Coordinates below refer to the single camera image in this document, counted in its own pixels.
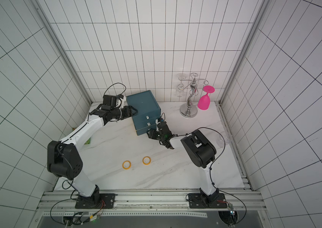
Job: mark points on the teal three-drawer cabinet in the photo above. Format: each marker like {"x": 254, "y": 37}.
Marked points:
{"x": 148, "y": 111}

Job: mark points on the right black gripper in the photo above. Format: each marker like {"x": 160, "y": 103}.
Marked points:
{"x": 162, "y": 129}

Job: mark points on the hanging clear wine glass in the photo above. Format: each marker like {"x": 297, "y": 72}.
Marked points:
{"x": 181, "y": 85}

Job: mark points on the silver wine glass rack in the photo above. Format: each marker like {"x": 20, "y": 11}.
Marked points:
{"x": 189, "y": 110}

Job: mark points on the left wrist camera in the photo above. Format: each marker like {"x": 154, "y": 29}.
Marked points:
{"x": 120, "y": 101}

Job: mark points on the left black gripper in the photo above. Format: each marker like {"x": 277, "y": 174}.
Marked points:
{"x": 128, "y": 113}

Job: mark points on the pink plastic wine glass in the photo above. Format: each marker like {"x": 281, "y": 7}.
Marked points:
{"x": 205, "y": 100}

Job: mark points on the green snack bag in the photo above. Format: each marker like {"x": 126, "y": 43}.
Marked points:
{"x": 88, "y": 141}

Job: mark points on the clear plastic cup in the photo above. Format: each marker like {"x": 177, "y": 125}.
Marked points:
{"x": 223, "y": 138}

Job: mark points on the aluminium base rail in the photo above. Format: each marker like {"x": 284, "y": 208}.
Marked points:
{"x": 61, "y": 204}

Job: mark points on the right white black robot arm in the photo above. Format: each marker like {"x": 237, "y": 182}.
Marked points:
{"x": 202, "y": 153}

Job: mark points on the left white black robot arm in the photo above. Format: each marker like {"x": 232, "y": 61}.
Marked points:
{"x": 64, "y": 159}

